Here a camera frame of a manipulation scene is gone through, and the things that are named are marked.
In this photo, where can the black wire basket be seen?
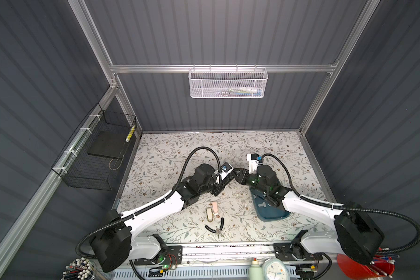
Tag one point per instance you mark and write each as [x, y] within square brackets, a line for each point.
[77, 169]

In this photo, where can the red pencil cup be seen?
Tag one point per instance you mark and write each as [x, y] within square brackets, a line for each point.
[382, 265]

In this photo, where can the white wire mesh basket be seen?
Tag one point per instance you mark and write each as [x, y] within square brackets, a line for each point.
[227, 83]

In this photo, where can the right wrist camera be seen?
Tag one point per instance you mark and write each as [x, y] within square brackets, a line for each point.
[254, 160]

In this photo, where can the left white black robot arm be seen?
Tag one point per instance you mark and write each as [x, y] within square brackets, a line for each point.
[131, 223]

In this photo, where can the black pad in basket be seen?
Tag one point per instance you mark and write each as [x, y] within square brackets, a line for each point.
[108, 145]

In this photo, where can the teal plastic tray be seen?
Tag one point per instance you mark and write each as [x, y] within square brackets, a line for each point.
[264, 210]

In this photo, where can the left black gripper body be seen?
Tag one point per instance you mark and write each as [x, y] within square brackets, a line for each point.
[217, 189]

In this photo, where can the yellow marker in basket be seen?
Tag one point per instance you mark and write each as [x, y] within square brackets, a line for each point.
[130, 134]

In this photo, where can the black handled pliers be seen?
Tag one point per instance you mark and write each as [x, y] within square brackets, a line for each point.
[218, 230]

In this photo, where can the clear jar of markers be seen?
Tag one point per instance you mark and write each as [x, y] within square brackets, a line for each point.
[86, 269]

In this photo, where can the beige staple remover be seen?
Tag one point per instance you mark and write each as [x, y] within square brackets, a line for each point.
[209, 214]

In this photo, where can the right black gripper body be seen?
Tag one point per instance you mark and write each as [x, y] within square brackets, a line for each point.
[246, 178]

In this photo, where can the white glue bottle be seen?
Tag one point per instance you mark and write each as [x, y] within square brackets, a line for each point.
[255, 271]

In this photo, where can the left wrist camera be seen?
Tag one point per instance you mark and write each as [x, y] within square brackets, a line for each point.
[226, 172]

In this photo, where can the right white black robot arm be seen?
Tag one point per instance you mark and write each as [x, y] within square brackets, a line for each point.
[352, 233]

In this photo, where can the white desk clock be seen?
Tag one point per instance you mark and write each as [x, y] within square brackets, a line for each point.
[274, 269]

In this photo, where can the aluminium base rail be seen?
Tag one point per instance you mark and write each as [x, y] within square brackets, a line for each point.
[227, 252]

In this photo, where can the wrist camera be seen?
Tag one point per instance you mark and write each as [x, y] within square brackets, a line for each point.
[254, 160]
[226, 172]

